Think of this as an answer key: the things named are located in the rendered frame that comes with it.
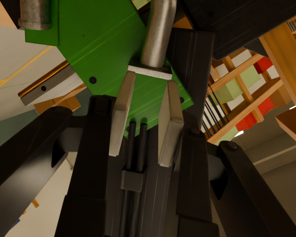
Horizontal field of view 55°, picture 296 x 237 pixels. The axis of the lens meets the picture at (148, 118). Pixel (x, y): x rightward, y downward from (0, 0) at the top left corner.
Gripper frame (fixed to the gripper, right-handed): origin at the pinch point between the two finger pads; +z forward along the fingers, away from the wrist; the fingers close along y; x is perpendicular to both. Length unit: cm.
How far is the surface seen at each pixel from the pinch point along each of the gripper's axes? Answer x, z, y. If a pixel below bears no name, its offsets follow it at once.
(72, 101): -291, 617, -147
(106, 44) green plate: -0.9, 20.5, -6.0
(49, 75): -11.7, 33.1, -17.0
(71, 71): -9.8, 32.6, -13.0
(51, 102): -281, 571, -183
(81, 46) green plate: -1.9, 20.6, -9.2
